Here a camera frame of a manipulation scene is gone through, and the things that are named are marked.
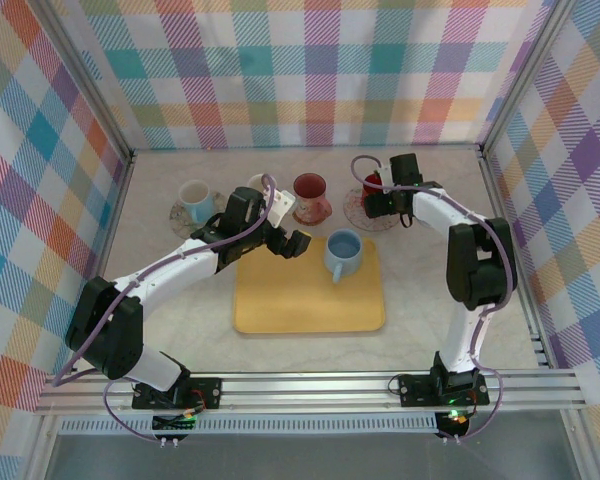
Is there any white slotted cable duct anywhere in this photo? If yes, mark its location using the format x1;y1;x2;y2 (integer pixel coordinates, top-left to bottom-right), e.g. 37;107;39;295
58;417;440;435

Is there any aluminium frame post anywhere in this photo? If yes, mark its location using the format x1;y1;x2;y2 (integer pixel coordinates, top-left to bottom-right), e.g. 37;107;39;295
37;0;136;161
477;0;579;156

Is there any pink floral mug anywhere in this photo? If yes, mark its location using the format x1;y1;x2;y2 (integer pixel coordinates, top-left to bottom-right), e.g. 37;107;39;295
292;172;332;226

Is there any red enamel mug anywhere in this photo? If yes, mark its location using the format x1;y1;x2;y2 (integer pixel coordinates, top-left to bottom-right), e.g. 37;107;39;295
362;169;387;197

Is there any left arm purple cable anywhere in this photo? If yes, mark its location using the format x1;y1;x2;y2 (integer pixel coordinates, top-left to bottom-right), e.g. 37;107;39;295
52;172;276;446

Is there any black controller board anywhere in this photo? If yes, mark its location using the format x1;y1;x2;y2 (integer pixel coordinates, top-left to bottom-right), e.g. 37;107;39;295
434;409;474;441
152;412;199;441

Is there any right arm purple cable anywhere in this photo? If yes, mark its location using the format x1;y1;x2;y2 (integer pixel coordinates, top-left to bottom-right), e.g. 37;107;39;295
349;154;521;444

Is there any thin aluminium cross rail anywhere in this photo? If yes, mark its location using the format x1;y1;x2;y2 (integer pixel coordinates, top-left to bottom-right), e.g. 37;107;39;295
129;143;484;152

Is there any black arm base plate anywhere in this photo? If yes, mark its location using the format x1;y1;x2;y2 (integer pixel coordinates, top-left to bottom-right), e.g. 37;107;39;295
397;374;491;409
131;377;224;411

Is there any white pink mug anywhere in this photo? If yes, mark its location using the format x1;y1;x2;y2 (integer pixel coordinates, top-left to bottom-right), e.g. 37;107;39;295
247;172;277;195

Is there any pale blue mug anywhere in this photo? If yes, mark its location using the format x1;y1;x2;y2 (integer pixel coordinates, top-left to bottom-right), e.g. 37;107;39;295
178;179;215;222

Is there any tulip print round coaster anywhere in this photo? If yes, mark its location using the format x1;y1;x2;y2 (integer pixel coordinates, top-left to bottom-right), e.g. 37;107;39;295
168;197;222;239

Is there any woven rattan round coaster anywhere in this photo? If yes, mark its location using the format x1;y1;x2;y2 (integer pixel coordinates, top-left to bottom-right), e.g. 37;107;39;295
290;202;334;227

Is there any pink floral round coaster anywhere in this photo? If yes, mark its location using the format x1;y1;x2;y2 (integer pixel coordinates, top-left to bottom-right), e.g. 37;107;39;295
343;184;407;234

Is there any yellow rectangular tray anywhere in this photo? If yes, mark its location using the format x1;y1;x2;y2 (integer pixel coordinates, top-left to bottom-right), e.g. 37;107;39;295
232;234;386;335

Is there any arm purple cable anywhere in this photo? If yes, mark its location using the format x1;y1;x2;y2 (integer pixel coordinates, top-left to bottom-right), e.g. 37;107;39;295
349;154;521;444
52;172;276;446

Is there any wide aluminium mounting rail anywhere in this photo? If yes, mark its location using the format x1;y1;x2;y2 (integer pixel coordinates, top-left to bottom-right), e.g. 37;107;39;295
34;368;589;417

